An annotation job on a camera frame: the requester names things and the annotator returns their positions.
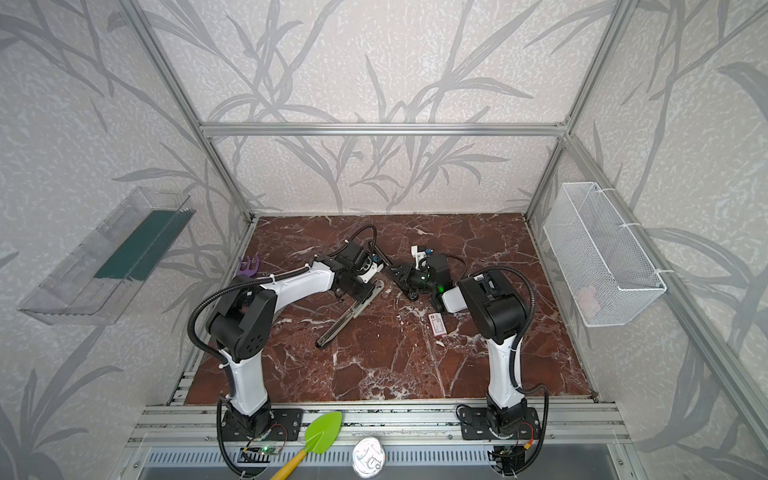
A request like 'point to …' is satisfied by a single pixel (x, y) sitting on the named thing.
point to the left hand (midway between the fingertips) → (372, 283)
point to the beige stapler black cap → (354, 311)
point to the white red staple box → (437, 324)
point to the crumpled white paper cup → (368, 457)
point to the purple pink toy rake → (248, 267)
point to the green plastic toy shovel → (319, 435)
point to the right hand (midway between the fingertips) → (388, 263)
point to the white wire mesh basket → (608, 276)
